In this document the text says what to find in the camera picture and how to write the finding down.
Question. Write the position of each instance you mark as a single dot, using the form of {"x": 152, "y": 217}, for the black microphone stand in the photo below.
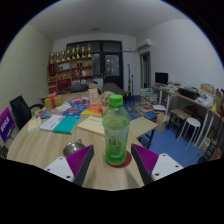
{"x": 129, "y": 78}

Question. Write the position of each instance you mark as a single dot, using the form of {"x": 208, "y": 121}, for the white round stool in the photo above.
{"x": 190, "y": 123}

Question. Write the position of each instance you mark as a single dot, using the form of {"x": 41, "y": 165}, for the long white side desk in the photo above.
{"x": 196, "y": 100}

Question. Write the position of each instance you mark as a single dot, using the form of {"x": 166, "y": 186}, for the pink flowers in white pot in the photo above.
{"x": 105, "y": 97}

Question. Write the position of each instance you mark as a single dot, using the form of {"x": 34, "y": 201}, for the dark glass door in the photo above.
{"x": 110, "y": 65}

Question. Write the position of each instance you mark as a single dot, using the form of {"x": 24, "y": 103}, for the black office chair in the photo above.
{"x": 20, "y": 111}

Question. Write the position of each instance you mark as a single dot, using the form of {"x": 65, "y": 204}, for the yellow gift box red ribbon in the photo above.
{"x": 53, "y": 101}

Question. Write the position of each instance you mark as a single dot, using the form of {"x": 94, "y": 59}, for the blue book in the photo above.
{"x": 75, "y": 110}

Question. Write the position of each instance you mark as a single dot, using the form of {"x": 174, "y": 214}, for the white booklet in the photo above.
{"x": 51, "y": 122}

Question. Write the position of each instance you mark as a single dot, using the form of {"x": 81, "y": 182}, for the teal book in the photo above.
{"x": 66, "y": 124}

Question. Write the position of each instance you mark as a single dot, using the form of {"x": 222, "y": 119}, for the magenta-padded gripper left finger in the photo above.
{"x": 78, "y": 163}

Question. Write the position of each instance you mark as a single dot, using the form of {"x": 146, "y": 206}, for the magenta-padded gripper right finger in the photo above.
{"x": 150, "y": 163}

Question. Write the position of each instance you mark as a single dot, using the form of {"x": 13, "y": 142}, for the stainless steel cup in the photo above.
{"x": 72, "y": 148}

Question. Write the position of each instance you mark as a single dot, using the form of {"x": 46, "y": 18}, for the pink box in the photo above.
{"x": 78, "y": 101}

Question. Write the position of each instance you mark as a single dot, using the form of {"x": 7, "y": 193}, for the orange and white standing carton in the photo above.
{"x": 93, "y": 96}

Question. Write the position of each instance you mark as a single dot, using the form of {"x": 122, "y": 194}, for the orange book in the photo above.
{"x": 92, "y": 110}

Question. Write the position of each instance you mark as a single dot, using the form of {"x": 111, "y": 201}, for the wooden shelf unit with trophies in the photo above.
{"x": 71, "y": 71}

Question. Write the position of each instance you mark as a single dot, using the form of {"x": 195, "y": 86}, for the purple sign board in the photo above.
{"x": 6, "y": 124}

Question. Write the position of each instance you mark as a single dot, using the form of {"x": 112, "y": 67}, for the brown wooden stool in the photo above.
{"x": 178, "y": 115}

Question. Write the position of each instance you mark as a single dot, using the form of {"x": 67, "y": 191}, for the white wall air conditioner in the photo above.
{"x": 144, "y": 44}

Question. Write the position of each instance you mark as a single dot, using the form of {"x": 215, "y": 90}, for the small cream book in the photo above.
{"x": 34, "y": 124}

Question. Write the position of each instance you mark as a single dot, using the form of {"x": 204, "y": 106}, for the black computer monitor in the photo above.
{"x": 161, "y": 78}

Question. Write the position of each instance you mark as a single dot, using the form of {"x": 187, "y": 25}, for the green tea plastic bottle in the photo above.
{"x": 116, "y": 133}

